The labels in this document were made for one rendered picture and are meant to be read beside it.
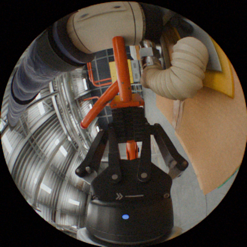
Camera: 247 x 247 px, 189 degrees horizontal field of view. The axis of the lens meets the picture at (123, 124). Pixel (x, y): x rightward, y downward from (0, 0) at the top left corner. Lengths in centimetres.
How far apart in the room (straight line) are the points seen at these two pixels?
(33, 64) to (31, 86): 10
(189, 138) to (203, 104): 8
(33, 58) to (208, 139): 35
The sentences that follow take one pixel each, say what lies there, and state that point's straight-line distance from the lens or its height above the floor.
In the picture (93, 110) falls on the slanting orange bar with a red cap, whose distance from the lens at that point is 19.
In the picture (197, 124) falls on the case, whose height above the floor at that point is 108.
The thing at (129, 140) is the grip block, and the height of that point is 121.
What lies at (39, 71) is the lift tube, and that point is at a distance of 22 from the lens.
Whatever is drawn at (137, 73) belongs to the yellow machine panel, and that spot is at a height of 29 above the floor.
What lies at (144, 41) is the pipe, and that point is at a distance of 18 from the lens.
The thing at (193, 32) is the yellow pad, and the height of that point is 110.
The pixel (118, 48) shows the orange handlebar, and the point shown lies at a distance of 15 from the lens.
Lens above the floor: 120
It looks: 6 degrees up
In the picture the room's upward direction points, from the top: 96 degrees counter-clockwise
